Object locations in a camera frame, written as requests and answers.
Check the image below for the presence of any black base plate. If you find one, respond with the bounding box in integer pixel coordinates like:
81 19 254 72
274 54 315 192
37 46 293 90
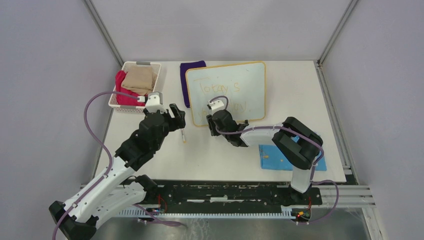
138 179 323 214

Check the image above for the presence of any beige cloth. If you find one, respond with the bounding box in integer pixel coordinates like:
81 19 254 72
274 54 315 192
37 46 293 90
120 66 158 96

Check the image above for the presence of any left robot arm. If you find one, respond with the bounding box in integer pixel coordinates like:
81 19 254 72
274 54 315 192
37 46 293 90
49 103 186 240

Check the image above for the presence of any aluminium rail frame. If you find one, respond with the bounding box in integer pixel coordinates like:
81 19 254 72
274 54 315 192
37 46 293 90
79 61 377 209

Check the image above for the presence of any white orange marker pen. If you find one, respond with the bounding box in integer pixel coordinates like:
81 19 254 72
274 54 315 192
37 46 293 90
180 129 187 144

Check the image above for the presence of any yellow framed whiteboard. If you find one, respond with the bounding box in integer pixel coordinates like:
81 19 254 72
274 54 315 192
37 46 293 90
185 61 267 127

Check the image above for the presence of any pink cloth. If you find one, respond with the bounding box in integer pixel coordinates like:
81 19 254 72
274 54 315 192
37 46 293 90
115 70 153 107

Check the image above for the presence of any blue patterned cloth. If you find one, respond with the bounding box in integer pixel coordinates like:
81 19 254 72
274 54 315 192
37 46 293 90
259 135 322 171

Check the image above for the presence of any white cable duct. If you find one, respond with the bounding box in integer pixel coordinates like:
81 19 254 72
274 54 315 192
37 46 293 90
116 206 296 220

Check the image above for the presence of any purple folded cloth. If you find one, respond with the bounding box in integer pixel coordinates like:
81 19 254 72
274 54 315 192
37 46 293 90
179 60 207 108

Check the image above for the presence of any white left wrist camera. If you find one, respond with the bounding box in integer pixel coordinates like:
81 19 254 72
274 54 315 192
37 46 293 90
137 91 165 111

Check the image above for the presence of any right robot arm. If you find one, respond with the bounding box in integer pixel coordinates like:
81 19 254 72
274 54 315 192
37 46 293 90
206 110 324 204

